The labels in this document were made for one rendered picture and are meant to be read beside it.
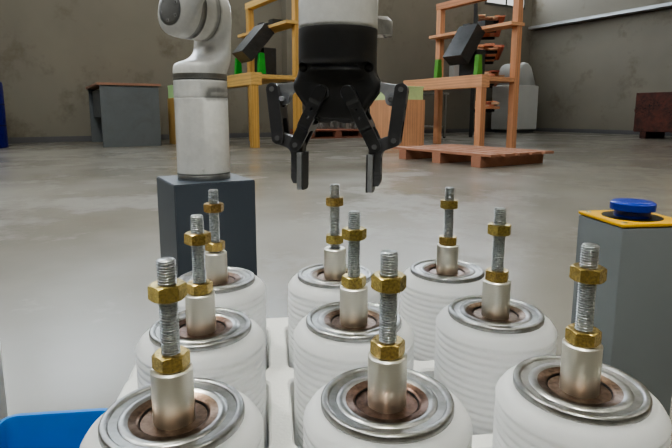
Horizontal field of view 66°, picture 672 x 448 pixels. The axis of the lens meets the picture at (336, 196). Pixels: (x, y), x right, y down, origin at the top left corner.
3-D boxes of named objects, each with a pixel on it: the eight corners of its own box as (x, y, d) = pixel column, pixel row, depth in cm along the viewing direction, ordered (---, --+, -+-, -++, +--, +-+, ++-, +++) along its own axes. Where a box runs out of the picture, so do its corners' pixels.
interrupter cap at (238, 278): (191, 272, 55) (190, 265, 55) (261, 273, 55) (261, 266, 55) (164, 296, 48) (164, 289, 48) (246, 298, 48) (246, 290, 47)
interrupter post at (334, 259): (321, 276, 54) (321, 245, 53) (344, 275, 54) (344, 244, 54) (325, 283, 52) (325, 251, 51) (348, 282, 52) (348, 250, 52)
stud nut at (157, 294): (193, 297, 27) (192, 282, 27) (164, 307, 26) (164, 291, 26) (170, 290, 29) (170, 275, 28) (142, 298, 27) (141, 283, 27)
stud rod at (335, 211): (341, 257, 53) (341, 183, 52) (336, 259, 52) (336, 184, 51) (333, 256, 53) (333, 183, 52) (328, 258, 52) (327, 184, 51)
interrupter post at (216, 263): (208, 280, 53) (206, 248, 52) (231, 280, 53) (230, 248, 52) (200, 287, 50) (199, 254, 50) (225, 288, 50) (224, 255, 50)
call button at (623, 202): (599, 217, 53) (601, 197, 53) (635, 216, 54) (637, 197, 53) (626, 225, 49) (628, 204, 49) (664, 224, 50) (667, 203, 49)
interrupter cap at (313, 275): (294, 270, 56) (294, 264, 56) (362, 266, 57) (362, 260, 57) (302, 294, 49) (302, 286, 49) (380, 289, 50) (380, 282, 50)
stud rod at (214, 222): (212, 267, 51) (209, 190, 49) (209, 264, 51) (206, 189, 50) (222, 266, 51) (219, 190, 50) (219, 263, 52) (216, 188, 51)
